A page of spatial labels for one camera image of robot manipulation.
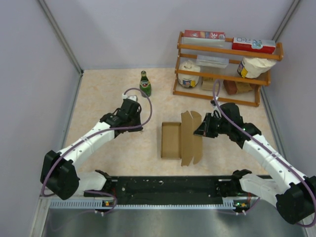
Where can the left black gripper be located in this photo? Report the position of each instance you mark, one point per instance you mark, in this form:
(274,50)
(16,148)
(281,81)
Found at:
(138,115)

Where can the white bag left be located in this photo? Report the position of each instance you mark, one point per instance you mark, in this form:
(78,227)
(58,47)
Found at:
(186,80)

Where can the red white box right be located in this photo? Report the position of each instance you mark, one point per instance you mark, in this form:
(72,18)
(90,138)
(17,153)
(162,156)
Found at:
(254,45)

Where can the large white bag right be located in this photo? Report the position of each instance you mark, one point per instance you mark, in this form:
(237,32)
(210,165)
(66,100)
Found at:
(251,67)

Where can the aluminium corner frame post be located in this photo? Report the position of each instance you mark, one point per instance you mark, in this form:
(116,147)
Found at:
(60,36)

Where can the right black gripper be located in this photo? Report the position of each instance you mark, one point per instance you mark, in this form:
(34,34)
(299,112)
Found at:
(204,129)

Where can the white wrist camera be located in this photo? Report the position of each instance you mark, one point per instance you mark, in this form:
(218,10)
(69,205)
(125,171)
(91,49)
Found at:
(216,112)
(130,97)

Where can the brown brick block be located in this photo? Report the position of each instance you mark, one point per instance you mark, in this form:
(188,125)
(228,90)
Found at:
(230,87)

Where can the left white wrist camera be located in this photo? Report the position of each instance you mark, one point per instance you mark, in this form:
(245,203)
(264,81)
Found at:
(130,97)

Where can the crumpled brown paper bag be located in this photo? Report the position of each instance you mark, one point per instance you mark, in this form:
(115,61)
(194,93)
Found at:
(243,87)

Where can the right aluminium frame post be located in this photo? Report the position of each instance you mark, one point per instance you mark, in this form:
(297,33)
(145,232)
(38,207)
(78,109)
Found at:
(286,19)

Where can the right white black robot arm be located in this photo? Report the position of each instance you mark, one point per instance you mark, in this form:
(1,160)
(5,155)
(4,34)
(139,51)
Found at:
(289,190)

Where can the wooden shelf rack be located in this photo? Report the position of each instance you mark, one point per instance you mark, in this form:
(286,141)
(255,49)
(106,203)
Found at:
(191,51)

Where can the tan cardboard block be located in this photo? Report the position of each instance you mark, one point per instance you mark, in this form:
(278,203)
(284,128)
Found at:
(208,83)

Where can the green glass bottle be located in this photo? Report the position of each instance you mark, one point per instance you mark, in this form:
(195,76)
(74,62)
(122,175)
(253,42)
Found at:
(145,84)

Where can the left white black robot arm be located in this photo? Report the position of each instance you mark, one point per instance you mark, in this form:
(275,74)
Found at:
(59,170)

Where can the clear plastic container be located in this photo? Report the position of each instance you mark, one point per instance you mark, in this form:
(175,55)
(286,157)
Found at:
(210,61)

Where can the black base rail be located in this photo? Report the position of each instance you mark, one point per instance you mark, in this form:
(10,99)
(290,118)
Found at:
(173,190)

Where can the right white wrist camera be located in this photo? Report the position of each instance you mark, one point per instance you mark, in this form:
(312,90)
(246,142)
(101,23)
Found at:
(216,112)

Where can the brown cardboard box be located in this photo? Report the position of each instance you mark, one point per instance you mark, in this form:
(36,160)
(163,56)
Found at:
(178,140)

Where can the red foil box left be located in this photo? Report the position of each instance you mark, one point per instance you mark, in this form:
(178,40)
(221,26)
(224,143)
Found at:
(205,35)

